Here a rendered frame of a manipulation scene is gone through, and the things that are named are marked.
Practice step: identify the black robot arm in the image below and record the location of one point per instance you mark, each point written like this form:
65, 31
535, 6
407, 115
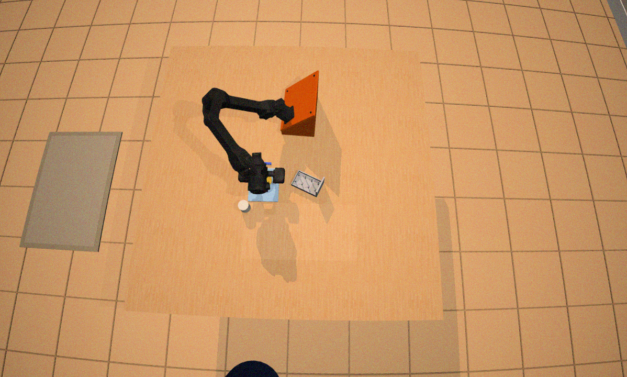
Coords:
240, 159

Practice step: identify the grey cylinder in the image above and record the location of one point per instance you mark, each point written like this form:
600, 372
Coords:
244, 206

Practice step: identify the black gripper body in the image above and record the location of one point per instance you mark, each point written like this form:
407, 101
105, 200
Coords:
278, 175

